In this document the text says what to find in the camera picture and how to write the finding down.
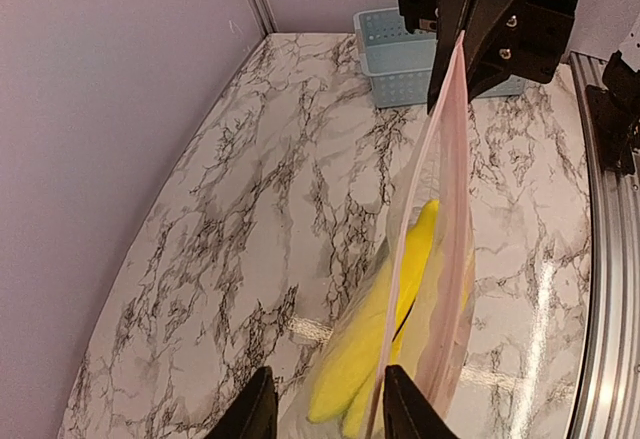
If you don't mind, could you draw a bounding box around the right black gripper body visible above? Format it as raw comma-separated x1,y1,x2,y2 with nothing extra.
390,0,626,85

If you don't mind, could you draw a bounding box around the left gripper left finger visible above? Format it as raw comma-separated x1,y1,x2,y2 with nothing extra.
205,366,278,439

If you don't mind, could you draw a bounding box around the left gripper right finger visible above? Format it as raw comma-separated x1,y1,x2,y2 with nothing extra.
383,365,457,439

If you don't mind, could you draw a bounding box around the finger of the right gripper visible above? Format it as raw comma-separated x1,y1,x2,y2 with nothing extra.
464,0,526,100
428,0,471,112

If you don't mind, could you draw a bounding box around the yellow fake banana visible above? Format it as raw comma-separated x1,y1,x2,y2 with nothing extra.
306,198,471,438

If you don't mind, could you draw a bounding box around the clear zip top bag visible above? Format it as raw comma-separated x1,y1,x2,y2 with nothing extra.
278,39,475,438

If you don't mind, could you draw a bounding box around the light blue perforated basket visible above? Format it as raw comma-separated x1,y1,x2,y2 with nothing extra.
352,8,527,110

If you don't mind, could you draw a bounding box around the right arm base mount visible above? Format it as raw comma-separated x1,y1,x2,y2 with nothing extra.
586,51,639,175

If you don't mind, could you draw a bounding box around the front aluminium rail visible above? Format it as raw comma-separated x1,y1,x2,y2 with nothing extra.
568,52,639,438

